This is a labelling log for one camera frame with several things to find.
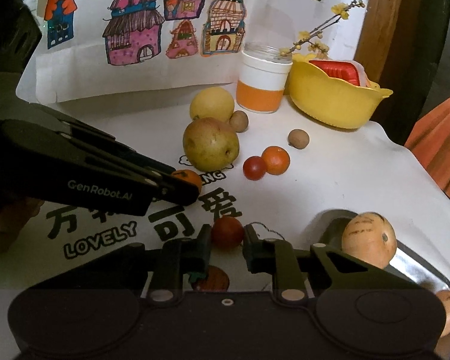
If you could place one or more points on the red cherry tomato back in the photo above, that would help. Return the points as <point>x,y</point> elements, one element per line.
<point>254,168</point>

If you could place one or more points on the white printed tablecloth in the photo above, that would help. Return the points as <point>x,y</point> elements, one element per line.
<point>339,171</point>

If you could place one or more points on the wooden door frame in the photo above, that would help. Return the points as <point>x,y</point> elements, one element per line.
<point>400,47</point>

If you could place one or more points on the painting of orange dress woman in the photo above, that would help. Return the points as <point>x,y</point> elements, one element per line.
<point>429,141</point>

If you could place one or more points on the yellow flower twig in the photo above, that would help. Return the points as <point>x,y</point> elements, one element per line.
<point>313,38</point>

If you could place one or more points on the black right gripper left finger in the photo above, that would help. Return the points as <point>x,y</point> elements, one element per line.
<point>161,271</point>

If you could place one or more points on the yellow plastic bowl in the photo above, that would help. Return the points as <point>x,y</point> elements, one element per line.
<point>331,101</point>

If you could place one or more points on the children's house drawing paper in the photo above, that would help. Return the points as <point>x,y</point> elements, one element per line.
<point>91,48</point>

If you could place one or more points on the yellow lemon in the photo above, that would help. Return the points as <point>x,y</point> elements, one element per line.
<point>214,102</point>

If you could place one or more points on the orange white jar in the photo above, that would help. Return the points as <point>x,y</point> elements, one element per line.
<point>262,78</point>

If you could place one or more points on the metal tray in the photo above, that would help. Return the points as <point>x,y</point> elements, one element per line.
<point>327,228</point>

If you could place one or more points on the brown longan near lemon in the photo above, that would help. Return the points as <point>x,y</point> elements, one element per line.
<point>239,121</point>

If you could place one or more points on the brown longan alone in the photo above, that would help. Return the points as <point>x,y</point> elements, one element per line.
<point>299,139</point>

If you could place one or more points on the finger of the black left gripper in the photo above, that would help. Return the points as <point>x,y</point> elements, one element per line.
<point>165,183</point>

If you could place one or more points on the red cherry tomato front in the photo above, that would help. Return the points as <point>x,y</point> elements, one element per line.
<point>227,233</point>

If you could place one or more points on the red packaged item in bowl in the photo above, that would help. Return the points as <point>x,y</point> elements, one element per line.
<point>347,70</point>

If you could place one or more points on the small orange kumquat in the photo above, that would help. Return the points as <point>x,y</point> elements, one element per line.
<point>277,160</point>
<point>189,176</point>

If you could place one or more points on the tan striped round fruit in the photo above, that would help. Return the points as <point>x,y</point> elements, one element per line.
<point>371,238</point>

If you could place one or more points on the yellow green pear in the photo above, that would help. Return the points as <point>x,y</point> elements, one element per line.
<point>210,144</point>

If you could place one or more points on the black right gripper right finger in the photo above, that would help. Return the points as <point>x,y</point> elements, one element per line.
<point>323,266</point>

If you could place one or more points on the red cherry tomato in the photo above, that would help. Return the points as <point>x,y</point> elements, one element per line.
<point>254,168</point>
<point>227,233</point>

